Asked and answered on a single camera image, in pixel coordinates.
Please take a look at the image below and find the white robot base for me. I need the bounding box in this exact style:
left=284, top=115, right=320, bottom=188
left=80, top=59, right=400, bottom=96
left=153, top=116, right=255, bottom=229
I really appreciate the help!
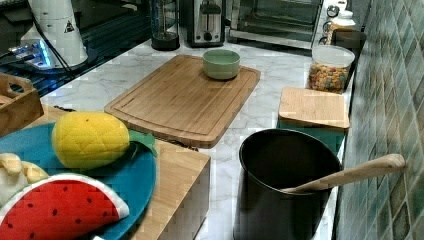
left=9, top=0, right=89, bottom=71

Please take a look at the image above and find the wooden drawer cabinet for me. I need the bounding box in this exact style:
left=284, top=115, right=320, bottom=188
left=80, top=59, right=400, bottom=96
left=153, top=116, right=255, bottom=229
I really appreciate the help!
left=24, top=104, right=212, bottom=240

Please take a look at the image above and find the large wooden cutting board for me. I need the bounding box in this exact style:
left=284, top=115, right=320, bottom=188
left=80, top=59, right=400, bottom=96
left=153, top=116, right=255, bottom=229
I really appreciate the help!
left=104, top=55, right=260, bottom=148

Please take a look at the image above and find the green ceramic bowl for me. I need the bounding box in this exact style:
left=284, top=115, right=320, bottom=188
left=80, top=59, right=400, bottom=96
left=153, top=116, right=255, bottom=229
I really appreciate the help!
left=202, top=49, right=240, bottom=80

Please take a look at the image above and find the black cylindrical utensil pot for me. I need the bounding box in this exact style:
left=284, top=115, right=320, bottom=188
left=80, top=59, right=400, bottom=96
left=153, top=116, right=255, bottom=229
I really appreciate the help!
left=233, top=129, right=341, bottom=240

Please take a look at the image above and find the teal round plate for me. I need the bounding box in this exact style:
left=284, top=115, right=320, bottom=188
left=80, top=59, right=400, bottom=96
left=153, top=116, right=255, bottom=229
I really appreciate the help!
left=0, top=123, right=156, bottom=240

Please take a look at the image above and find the silver toaster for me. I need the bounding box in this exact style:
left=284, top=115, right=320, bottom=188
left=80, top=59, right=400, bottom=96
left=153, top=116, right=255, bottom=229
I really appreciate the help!
left=183, top=0, right=225, bottom=48

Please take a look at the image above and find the toaster oven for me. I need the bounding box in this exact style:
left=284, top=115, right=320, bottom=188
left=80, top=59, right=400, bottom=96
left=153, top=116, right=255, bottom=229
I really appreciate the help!
left=229, top=0, right=323, bottom=49

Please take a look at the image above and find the green box with bamboo lid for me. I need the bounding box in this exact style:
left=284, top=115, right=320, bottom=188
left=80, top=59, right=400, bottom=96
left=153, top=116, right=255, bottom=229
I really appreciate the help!
left=277, top=87, right=350, bottom=155

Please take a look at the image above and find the clear jar of colourful cereal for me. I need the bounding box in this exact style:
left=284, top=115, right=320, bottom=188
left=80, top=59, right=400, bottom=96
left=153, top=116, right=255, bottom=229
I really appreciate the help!
left=306, top=45, right=355, bottom=94

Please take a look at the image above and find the yellow plush pineapple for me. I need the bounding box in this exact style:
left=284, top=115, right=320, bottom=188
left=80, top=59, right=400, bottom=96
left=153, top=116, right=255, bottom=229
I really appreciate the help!
left=51, top=112, right=158, bottom=169

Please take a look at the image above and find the white lidded jar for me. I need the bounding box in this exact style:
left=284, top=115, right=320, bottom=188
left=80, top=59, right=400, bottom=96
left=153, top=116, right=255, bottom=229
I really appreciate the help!
left=325, top=10, right=356, bottom=45

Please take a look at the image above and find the plush watermelon slice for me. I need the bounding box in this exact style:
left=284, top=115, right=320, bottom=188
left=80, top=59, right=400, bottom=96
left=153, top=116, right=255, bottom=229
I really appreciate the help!
left=0, top=173, right=129, bottom=240

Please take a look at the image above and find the wooden spoon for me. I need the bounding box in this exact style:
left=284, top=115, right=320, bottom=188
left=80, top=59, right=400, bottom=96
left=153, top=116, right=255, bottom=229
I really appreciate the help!
left=282, top=154, right=406, bottom=193

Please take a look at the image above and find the plush banana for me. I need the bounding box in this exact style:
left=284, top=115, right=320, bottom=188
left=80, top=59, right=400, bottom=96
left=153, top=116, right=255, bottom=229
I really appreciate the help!
left=0, top=153, right=49, bottom=206

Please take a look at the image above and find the black container at wall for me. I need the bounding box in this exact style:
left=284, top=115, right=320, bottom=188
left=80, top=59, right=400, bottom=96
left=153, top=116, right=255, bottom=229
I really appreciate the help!
left=331, top=29, right=367, bottom=89

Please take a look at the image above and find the wooden tray with handle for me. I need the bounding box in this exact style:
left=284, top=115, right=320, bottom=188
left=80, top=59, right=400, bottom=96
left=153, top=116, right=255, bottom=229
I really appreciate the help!
left=0, top=73, right=44, bottom=137

